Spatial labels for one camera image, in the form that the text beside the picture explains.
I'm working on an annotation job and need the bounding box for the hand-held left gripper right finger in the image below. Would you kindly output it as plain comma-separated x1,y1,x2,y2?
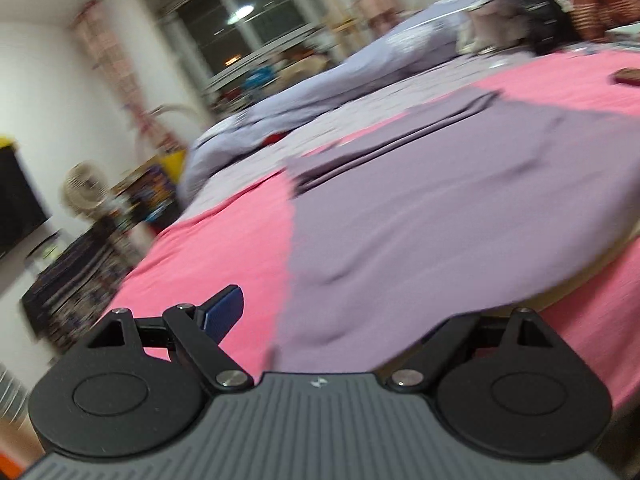
389,306,556,393

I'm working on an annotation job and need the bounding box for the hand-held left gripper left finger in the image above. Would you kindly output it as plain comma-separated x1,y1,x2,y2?
86,285,254,391

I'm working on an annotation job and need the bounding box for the purple fleece garment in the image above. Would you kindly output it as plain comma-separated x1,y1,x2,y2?
267,89,640,376

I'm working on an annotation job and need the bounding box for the pink towel blanket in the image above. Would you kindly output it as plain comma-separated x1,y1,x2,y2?
97,50,640,411

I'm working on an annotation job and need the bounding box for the colourful printed box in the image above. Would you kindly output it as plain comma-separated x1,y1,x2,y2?
125,165,181,231

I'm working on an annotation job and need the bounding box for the patterned cloth covered furniture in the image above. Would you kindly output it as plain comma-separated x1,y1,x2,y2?
20,215,151,346

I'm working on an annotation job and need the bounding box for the yellow bag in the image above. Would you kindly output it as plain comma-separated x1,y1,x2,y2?
160,152,188,181

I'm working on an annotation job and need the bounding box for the beige standing fan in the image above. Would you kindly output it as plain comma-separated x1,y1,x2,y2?
60,160,108,216

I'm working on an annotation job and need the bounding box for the pink and white hoop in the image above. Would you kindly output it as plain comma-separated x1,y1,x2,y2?
135,102,211,151

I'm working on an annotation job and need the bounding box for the grey bow-pattern bed sheet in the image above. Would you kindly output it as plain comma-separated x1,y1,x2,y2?
177,52,541,221

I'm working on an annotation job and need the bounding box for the blue plush toy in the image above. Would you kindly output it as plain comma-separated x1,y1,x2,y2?
245,67,276,88

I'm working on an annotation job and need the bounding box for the blue-grey printed duvet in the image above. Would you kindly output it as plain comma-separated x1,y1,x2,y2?
177,0,501,201

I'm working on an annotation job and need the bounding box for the pink patterned curtain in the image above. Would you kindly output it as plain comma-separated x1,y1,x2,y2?
70,0,166,141

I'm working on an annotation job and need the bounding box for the window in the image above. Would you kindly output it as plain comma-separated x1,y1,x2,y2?
137,0,346,91

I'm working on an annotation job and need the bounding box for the beige cloth pile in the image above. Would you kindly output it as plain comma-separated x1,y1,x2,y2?
462,0,531,56

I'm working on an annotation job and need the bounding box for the dark cloth bundle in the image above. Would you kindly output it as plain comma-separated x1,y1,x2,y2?
492,0,576,56

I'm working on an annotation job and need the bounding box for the orange patterned cloth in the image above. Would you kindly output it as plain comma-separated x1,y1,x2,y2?
540,0,640,43

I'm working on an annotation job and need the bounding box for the black wall television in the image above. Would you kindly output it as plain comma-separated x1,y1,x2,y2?
0,147,51,261

